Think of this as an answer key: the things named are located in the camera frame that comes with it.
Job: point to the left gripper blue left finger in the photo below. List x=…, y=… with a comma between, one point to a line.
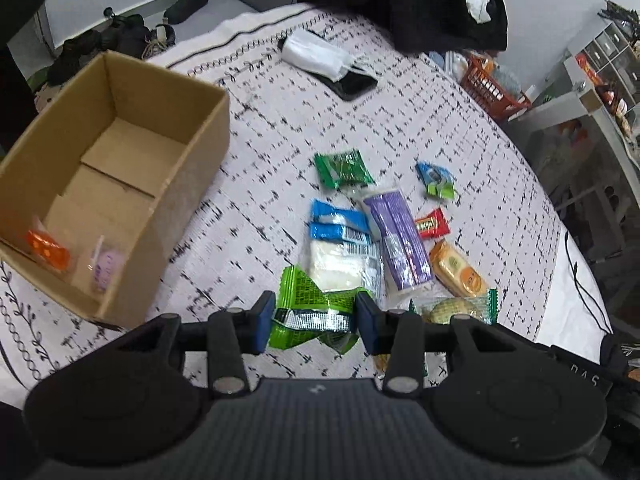
x=231, y=334

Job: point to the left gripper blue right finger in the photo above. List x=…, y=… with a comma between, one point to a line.
x=398, y=334

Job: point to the green clear round cookie pack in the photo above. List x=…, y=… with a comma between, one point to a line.
x=439, y=310

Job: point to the light green snack packet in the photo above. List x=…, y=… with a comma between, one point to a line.
x=304, y=313

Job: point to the purple wafer pack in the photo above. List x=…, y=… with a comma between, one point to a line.
x=393, y=226

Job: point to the orange biscuit pack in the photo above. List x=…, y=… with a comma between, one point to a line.
x=458, y=276

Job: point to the blue clear rice cracker pack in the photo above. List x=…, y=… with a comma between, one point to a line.
x=342, y=253

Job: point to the red candy bar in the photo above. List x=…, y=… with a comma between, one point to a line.
x=433, y=225

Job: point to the pink snack in box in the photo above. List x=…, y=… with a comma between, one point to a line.
x=105, y=262

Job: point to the blue green candy packet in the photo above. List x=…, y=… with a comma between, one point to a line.
x=438, y=181

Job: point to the dark green snack packet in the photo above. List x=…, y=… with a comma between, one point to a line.
x=341, y=170

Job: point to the brown cardboard box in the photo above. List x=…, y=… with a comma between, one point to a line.
x=126, y=150

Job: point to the orange snack in box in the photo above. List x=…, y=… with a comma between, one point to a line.
x=48, y=250

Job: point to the patterned white bed cover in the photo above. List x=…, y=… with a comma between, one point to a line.
x=296, y=144

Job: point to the black smartphone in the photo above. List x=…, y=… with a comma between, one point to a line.
x=351, y=87

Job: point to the red plastic basket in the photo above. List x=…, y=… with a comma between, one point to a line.
x=481, y=86

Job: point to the white face mask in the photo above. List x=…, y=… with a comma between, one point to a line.
x=312, y=54

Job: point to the black shoes on floor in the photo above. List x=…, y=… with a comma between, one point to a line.
x=126, y=34

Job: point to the white shelf unit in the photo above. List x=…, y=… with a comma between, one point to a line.
x=576, y=139

